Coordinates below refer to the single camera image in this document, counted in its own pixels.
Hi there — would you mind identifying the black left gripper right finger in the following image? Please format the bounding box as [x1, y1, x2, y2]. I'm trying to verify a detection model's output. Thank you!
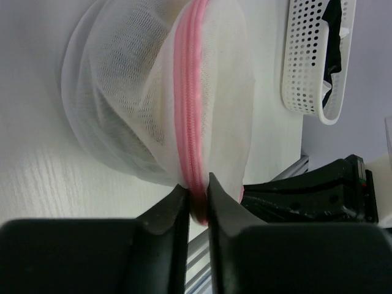
[207, 175, 391, 293]

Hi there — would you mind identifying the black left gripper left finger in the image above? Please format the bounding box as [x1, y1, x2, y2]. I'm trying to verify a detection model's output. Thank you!
[1, 186, 190, 293]

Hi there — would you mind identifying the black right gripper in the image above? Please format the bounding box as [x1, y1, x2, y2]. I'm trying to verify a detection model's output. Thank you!
[241, 154, 379, 224]

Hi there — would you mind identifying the pink-trimmed mesh laundry bag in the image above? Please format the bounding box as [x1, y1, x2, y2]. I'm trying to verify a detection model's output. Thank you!
[61, 1, 255, 224]

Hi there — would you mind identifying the white perforated plastic basket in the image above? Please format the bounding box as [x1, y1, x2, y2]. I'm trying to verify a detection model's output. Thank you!
[281, 1, 356, 125]

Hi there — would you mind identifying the black garment in basket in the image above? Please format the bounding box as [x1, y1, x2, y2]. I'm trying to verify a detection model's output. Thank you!
[322, 0, 342, 107]

